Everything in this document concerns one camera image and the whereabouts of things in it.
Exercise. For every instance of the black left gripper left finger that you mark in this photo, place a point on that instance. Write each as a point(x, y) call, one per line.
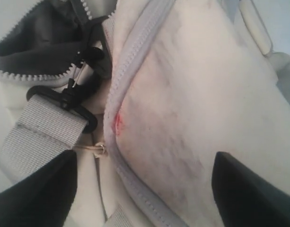
point(44, 198)

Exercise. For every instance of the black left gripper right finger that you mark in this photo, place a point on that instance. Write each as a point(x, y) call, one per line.
point(244, 199)

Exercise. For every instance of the white fabric duffel bag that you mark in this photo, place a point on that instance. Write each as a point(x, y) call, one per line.
point(146, 92)

